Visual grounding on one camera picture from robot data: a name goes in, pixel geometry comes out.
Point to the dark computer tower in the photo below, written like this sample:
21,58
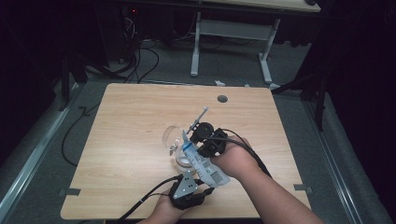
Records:
129,31

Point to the white-framed background desk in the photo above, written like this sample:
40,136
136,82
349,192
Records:
233,29

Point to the person's right hand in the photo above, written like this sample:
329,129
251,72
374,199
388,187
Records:
236,158

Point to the grey tape strip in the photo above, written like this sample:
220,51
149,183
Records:
70,192
302,187

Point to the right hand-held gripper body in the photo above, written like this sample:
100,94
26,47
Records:
216,140

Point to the black stand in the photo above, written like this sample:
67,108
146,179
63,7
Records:
320,99
65,84

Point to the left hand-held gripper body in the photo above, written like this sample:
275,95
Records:
186,196

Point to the small blue floor scrap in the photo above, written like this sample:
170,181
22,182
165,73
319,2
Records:
244,82

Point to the white and blue milk carton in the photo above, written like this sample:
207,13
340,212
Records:
204,168

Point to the metal floor rail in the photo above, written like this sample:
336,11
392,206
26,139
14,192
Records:
34,155
333,161

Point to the small white floor scrap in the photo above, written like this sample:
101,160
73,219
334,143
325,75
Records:
219,83

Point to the person's left hand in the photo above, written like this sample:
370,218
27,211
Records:
165,214

